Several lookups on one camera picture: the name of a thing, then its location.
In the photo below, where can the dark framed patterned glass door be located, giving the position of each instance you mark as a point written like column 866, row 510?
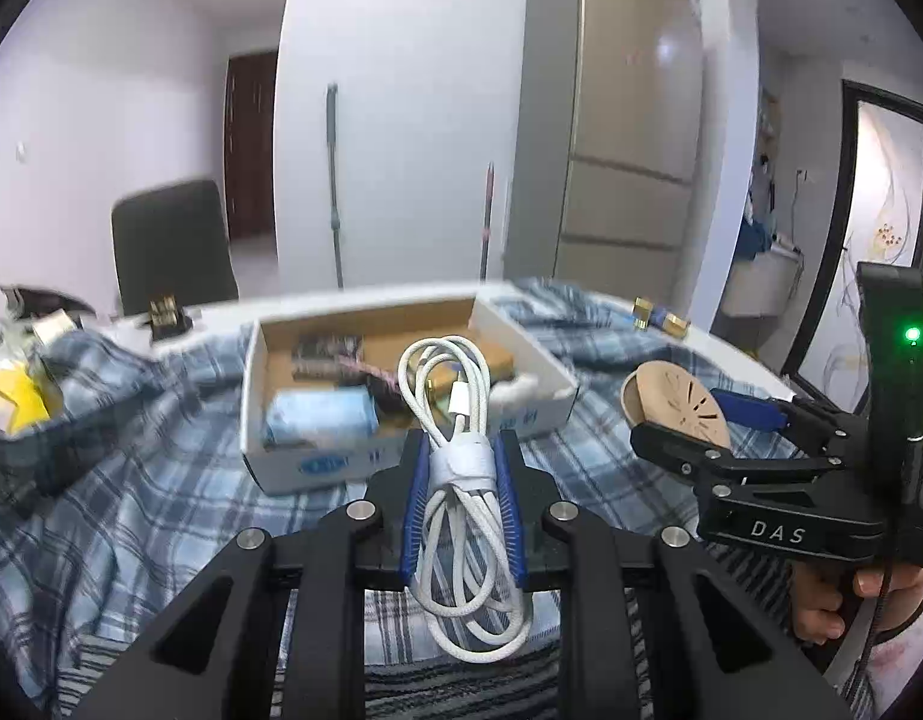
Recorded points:
column 881, row 187

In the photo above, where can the grey cloth cap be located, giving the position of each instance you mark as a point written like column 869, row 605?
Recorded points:
column 41, row 296

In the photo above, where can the dark striped cloth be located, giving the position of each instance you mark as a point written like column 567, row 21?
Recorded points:
column 461, row 690

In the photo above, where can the person's right hand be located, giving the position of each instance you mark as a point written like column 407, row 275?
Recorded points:
column 818, row 607

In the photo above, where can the person's right forearm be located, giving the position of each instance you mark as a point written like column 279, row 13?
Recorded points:
column 908, row 652

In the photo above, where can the white appliance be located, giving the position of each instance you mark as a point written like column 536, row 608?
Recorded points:
column 758, row 285

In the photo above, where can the yellow packet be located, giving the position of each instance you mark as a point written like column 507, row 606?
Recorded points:
column 11, row 397

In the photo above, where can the dark patterned pouch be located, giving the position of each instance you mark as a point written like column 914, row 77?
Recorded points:
column 323, row 352

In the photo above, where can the dark grey chair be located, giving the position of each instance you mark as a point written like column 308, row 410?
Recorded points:
column 169, row 247

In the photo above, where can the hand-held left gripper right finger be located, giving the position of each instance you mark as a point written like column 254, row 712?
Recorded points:
column 512, row 510

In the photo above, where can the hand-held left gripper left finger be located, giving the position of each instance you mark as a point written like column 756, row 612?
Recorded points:
column 413, row 510

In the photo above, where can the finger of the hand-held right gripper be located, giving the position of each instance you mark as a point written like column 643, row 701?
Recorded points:
column 701, row 465
column 754, row 411

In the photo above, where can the round tan coaster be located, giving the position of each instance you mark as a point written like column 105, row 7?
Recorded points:
column 671, row 397

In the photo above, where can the clear plastic bag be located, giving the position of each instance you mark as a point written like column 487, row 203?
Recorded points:
column 4, row 341

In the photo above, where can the blue plaid shirt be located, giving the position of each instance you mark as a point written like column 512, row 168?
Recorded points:
column 169, row 465

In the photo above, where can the white cardboard box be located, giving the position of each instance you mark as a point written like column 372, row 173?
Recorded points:
column 334, row 461

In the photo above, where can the gold blue cigarette pack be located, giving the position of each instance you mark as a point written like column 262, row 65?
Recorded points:
column 675, row 325
column 643, row 313

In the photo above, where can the dark brown door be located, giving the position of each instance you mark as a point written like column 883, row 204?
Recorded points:
column 251, row 142

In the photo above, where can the small beige box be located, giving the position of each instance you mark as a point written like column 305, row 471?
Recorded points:
column 50, row 326

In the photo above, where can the blue tissue pack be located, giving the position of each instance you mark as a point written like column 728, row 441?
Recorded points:
column 319, row 416

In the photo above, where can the black gold small box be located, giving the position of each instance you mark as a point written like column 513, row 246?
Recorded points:
column 169, row 319

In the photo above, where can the blue hanging cloth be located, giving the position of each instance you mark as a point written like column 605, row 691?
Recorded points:
column 752, row 236

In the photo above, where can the beige refrigerator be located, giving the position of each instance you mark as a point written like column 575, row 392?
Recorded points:
column 619, row 127

